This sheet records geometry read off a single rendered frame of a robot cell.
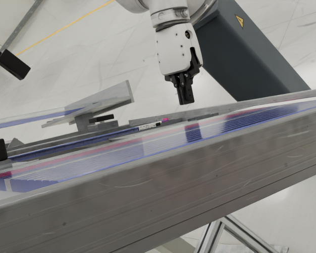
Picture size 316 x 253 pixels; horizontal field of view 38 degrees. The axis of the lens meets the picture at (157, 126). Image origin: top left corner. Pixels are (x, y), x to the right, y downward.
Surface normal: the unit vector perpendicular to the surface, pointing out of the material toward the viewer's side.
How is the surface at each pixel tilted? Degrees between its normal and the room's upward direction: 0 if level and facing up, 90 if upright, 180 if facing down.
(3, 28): 90
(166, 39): 46
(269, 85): 90
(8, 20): 90
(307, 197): 0
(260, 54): 90
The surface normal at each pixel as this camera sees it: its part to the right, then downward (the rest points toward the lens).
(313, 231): -0.68, -0.57
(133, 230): 0.61, -0.08
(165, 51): -0.78, 0.21
